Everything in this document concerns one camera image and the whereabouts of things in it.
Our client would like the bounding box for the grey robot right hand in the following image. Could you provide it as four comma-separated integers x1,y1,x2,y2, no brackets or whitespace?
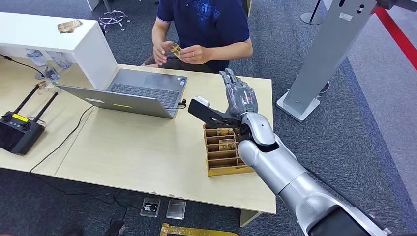
218,68,259,117

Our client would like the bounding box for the person's left hand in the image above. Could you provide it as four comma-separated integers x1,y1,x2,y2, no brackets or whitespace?
179,44,213,65

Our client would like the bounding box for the person's right hand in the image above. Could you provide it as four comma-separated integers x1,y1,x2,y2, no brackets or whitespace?
152,40,175,66

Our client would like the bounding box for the person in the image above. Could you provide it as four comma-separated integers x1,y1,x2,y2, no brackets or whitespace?
141,0,254,74

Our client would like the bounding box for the wooden slotted card holder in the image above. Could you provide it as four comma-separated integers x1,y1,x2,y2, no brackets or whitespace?
203,123,257,178

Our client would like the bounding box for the grey laptop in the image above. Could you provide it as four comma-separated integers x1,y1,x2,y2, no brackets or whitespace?
56,68,188,120

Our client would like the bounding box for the chrome chair base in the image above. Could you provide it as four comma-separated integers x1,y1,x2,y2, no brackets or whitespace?
98,0,131,34

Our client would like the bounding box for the white desk shelf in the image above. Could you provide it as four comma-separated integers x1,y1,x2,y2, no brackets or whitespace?
0,12,118,90

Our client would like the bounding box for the grey kiosk stand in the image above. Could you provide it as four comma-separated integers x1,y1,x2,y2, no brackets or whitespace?
276,0,379,123

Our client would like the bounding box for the stack of gold cards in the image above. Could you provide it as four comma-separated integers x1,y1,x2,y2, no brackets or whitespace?
57,19,84,34

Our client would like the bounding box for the clear plastic water bottle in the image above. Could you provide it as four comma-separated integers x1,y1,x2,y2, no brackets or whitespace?
48,51,72,70
25,49,61,82

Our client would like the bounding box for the round grey stanchion base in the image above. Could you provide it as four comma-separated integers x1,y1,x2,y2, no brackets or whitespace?
299,0,327,27

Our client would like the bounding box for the pale desk leg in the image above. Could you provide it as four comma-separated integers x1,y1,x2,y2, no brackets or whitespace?
239,209,263,228

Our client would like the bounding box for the grey floor socket plate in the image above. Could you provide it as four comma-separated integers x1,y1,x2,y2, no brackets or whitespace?
166,199,187,221

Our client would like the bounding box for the floor socket box with plug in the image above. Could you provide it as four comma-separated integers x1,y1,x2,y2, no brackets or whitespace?
140,197,162,218

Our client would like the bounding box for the yellow flat object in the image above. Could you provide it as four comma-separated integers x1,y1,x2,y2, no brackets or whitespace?
159,223,241,236

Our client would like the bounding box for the black remote controller with antennas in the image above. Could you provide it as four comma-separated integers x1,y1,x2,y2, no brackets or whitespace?
0,85,60,156

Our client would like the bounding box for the red barrier belt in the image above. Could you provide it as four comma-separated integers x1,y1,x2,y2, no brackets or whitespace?
370,6,417,72

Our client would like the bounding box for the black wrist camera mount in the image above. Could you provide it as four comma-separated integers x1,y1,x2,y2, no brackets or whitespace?
187,95,244,130

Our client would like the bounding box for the black laptop plug cable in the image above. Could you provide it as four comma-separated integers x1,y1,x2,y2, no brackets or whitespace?
164,99,188,111

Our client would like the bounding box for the long black desk cable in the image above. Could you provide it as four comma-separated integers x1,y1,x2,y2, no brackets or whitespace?
29,105,95,174

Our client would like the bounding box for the black cable with plug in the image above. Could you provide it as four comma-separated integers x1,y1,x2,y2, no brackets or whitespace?
0,54,46,78

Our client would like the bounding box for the black floor cable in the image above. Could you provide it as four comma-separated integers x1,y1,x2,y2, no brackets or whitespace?
30,173,145,236

